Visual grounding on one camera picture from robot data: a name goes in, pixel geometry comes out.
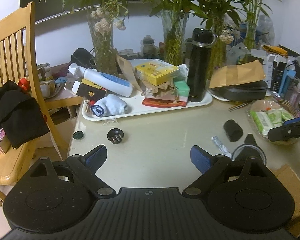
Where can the yellow box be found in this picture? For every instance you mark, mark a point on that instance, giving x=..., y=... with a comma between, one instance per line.
x=156, y=72

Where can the black cloth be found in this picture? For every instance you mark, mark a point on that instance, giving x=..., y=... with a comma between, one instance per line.
x=15, y=110

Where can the grey marbled bar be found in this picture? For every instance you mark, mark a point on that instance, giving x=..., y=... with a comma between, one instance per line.
x=221, y=146

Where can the wooden chair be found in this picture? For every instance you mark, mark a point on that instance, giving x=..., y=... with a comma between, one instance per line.
x=17, y=37

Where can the blue tall box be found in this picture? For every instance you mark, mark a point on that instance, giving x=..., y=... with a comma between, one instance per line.
x=288, y=82

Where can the dark grey case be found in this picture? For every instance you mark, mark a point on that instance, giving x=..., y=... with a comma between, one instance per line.
x=247, y=91

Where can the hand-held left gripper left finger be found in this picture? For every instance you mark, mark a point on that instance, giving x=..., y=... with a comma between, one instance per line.
x=97, y=156

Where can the black tall box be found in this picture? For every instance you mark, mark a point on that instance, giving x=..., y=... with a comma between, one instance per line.
x=278, y=76

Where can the white sock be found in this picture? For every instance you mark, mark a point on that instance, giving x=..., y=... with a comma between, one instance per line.
x=112, y=106

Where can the clear plastic bag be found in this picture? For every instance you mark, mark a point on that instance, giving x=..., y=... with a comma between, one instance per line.
x=238, y=55

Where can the brown paper envelope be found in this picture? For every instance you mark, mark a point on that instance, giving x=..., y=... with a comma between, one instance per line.
x=237, y=73

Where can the black cylinder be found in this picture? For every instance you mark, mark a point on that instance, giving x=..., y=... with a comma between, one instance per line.
x=233, y=131

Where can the clear ribbed plastic dish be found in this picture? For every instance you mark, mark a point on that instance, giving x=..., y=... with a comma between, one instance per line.
x=257, y=105

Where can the green tissue packet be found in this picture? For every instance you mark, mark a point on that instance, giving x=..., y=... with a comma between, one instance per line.
x=287, y=115
x=275, y=117
x=262, y=123

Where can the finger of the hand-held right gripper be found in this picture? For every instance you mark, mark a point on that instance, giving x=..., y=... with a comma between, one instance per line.
x=290, y=131
x=293, y=120

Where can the white plate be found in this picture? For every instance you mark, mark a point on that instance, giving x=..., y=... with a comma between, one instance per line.
x=218, y=95

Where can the glass vase with green stems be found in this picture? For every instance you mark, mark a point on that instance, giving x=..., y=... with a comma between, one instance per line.
x=218, y=55
x=251, y=35
x=173, y=42

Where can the white tray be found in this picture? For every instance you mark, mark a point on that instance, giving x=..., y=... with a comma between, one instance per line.
x=145, y=110

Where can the black round plug adapter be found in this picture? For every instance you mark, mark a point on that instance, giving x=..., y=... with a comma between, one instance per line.
x=115, y=136

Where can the red ribbon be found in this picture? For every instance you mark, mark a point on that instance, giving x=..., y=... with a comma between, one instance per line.
x=24, y=84

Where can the pink bottle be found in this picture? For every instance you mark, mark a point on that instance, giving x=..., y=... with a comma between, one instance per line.
x=295, y=95

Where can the white sachet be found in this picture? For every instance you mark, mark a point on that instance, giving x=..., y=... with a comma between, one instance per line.
x=183, y=70

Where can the black and gold box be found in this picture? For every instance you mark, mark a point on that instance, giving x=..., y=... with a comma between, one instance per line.
x=90, y=91

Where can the black thermos bottle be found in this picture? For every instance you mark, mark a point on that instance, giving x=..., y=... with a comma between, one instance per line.
x=198, y=67

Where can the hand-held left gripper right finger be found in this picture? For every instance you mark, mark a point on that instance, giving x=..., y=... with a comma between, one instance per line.
x=200, y=158

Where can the cardboard box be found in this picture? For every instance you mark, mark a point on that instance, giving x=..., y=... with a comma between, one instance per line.
x=295, y=190

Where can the red packet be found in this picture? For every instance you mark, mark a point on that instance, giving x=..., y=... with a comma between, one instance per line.
x=165, y=103

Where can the black round holder grey rim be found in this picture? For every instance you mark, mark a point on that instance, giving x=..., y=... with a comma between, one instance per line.
x=240, y=151

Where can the black round table cap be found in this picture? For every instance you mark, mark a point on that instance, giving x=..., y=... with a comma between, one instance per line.
x=78, y=135

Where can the striped chopsticks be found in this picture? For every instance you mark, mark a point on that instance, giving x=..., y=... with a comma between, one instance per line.
x=240, y=106

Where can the dark glass jar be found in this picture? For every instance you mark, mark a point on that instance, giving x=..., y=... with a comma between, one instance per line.
x=148, y=46

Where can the black pouch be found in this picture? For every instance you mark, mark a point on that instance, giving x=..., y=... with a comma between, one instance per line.
x=82, y=57

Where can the yellow cloth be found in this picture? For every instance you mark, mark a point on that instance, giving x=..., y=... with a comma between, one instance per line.
x=275, y=50

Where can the white spray bottle blue label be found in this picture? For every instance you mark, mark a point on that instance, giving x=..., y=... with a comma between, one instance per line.
x=107, y=80

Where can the white tall box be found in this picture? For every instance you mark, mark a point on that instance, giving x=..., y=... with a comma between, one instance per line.
x=268, y=70

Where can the glass vase with dried flowers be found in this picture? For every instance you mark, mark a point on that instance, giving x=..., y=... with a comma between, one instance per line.
x=102, y=50

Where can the metal dish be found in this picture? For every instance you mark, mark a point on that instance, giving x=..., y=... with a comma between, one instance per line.
x=58, y=90

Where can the green box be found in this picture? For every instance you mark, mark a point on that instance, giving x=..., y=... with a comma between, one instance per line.
x=182, y=91

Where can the brown paper bag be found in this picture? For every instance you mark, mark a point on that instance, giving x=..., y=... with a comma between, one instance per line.
x=127, y=70

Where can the white cup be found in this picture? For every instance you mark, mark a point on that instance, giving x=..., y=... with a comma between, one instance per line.
x=45, y=90

